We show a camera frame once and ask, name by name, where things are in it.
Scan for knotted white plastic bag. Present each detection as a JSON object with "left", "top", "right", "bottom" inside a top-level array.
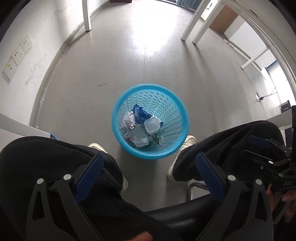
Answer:
[{"left": 120, "top": 111, "right": 136, "bottom": 131}]

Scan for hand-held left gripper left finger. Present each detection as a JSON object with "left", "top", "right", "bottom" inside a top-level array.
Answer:
[{"left": 26, "top": 152, "right": 105, "bottom": 241}]

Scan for brown board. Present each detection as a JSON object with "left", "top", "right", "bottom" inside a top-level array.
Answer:
[{"left": 208, "top": 4, "right": 239, "bottom": 35}]

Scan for person's leg black trousers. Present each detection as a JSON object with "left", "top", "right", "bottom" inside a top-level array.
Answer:
[
  {"left": 172, "top": 120, "right": 287, "bottom": 193},
  {"left": 0, "top": 135, "right": 177, "bottom": 241}
]

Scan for person's left hand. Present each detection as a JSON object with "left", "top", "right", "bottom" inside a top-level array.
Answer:
[{"left": 123, "top": 231, "right": 153, "bottom": 241}]

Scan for person's left leg black trousers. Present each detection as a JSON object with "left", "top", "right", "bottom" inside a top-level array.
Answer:
[{"left": 0, "top": 135, "right": 177, "bottom": 241}]

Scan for white square plastic container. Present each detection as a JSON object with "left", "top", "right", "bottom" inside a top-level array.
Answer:
[{"left": 144, "top": 116, "right": 161, "bottom": 135}]

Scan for white wall socket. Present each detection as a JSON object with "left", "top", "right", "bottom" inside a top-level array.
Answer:
[
  {"left": 11, "top": 45, "right": 25, "bottom": 65},
  {"left": 20, "top": 34, "right": 33, "bottom": 53}
]

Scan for white wall panel yellow label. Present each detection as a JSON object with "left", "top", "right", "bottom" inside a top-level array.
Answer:
[{"left": 2, "top": 57, "right": 18, "bottom": 80}]

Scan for black plug with cable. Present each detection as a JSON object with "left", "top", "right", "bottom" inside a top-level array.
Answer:
[{"left": 256, "top": 87, "right": 278, "bottom": 102}]

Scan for white table side panel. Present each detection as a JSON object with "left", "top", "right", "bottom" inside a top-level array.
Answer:
[{"left": 0, "top": 113, "right": 52, "bottom": 140}]

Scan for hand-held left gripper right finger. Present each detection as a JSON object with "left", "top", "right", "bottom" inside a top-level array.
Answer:
[{"left": 196, "top": 152, "right": 275, "bottom": 241}]

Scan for black chair seat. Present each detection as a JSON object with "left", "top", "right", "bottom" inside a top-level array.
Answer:
[{"left": 143, "top": 199, "right": 214, "bottom": 241}]

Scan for clear plastic bag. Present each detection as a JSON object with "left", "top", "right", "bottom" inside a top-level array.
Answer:
[{"left": 130, "top": 128, "right": 150, "bottom": 148}]

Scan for white table leg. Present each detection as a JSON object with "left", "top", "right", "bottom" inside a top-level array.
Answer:
[
  {"left": 181, "top": 0, "right": 212, "bottom": 41},
  {"left": 192, "top": 0, "right": 229, "bottom": 45},
  {"left": 81, "top": 0, "right": 91, "bottom": 32}
]

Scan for dark blue plastic bag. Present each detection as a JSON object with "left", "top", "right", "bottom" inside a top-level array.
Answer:
[{"left": 132, "top": 104, "right": 154, "bottom": 125}]

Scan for blue plastic mesh basket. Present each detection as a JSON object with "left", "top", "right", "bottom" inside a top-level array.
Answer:
[{"left": 111, "top": 84, "right": 189, "bottom": 161}]

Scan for metal chair frame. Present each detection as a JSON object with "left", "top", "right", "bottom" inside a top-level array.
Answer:
[{"left": 186, "top": 181, "right": 208, "bottom": 202}]

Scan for person's right white shoe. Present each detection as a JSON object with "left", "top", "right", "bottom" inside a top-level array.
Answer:
[{"left": 167, "top": 135, "right": 197, "bottom": 181}]

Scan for person's right hand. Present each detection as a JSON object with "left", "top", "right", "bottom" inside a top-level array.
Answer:
[{"left": 266, "top": 183, "right": 296, "bottom": 219}]

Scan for person's right leg black trousers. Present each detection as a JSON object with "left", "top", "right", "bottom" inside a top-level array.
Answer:
[{"left": 172, "top": 120, "right": 287, "bottom": 193}]

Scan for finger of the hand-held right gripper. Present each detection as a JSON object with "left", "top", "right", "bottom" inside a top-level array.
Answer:
[
  {"left": 240, "top": 149, "right": 292, "bottom": 178},
  {"left": 248, "top": 136, "right": 291, "bottom": 155}
]

